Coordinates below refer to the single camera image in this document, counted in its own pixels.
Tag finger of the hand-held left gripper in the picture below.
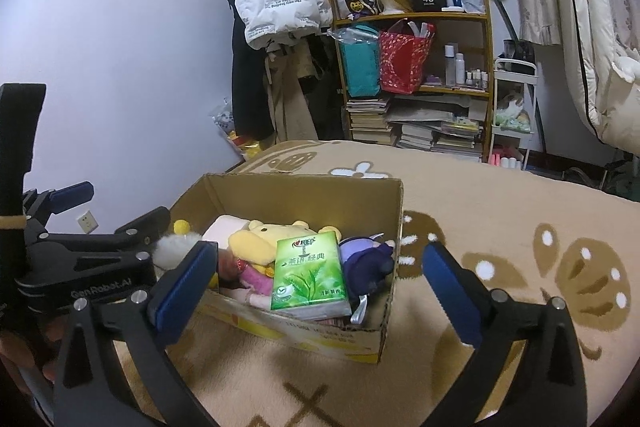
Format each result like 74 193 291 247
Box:
40 206 172 258
22 181 95 230

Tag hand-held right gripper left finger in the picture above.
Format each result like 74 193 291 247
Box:
52 241 221 427

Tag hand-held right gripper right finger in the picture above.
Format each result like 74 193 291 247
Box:
422 241 588 427

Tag yellow plush toy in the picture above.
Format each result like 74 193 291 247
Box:
227 219 343 269

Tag purple-haired plush doll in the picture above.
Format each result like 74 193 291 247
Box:
339 232 396 309

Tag green tissue pack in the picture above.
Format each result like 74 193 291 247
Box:
270 231 349 321

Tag cardboard box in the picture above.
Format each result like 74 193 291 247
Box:
167 173 405 364

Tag pink plush toy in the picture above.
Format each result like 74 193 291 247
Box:
217 254 277 305

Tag pale pink tissue pack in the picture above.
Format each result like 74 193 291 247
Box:
201 214 251 249

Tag beige patterned carpet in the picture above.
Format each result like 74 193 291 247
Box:
115 139 640 427

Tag clear plastic bag with toys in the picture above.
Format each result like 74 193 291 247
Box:
210 99 263 158

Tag pile of books and papers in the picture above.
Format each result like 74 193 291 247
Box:
387 94 488 158

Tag black hanging garment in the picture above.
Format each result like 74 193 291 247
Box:
231 0 273 142

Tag green and white packets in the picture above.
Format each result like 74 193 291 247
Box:
495 93 532 134

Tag beige hanging coat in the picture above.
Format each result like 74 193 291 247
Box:
262 42 321 142

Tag stack of books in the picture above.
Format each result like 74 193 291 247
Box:
345 97 393 144

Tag white metal trolley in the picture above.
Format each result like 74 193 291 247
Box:
489 57 540 170

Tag row of small bottles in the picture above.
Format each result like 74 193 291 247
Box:
465 68 490 90

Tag white bottles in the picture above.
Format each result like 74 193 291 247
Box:
444 43 466 88

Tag red patterned gift bag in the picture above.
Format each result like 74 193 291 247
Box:
378 21 435 95

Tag yellow wooden shelf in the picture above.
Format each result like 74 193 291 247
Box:
325 0 496 162

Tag teal shopping bag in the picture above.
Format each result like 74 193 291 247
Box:
336 26 382 98

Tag white duvet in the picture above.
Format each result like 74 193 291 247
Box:
547 0 640 152

